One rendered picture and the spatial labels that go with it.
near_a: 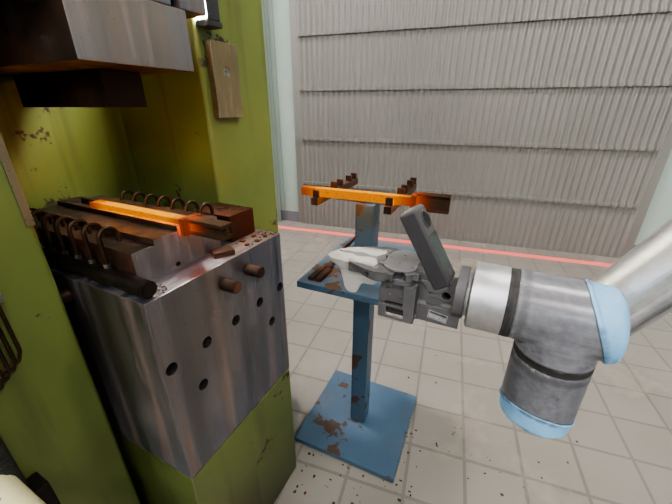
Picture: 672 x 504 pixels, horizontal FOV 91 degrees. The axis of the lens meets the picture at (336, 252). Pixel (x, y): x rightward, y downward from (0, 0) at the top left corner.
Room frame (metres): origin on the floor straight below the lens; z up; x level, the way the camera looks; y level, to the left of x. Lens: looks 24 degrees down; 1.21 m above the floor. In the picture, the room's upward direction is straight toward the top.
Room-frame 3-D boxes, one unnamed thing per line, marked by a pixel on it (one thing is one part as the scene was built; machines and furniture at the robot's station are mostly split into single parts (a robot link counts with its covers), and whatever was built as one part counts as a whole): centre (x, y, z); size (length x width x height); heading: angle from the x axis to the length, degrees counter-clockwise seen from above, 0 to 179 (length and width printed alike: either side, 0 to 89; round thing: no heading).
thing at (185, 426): (0.75, 0.48, 0.69); 0.56 x 0.38 x 0.45; 63
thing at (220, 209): (0.79, 0.28, 0.95); 0.12 x 0.09 x 0.07; 63
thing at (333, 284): (1.00, -0.10, 0.72); 0.40 x 0.30 x 0.02; 156
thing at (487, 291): (0.39, -0.20, 0.98); 0.10 x 0.05 x 0.09; 153
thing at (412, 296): (0.42, -0.12, 0.97); 0.12 x 0.08 x 0.09; 63
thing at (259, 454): (0.75, 0.48, 0.23); 0.56 x 0.38 x 0.47; 63
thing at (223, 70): (0.95, 0.28, 1.27); 0.09 x 0.02 x 0.17; 153
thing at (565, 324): (0.34, -0.28, 0.98); 0.12 x 0.09 x 0.10; 63
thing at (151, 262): (0.70, 0.49, 0.96); 0.42 x 0.20 x 0.09; 63
